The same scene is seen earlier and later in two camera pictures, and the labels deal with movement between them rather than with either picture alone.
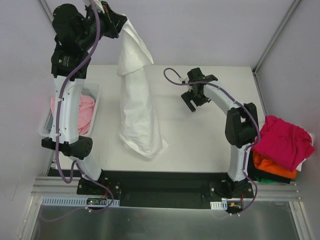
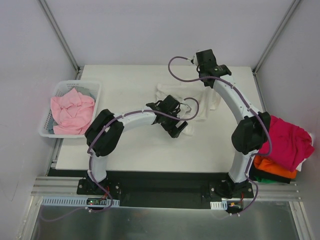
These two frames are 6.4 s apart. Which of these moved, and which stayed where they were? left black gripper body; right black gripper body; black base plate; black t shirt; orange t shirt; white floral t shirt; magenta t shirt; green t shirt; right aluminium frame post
Moved: right black gripper body; white floral t shirt; left black gripper body
Stayed: right aluminium frame post; orange t shirt; black base plate; magenta t shirt; green t shirt; black t shirt
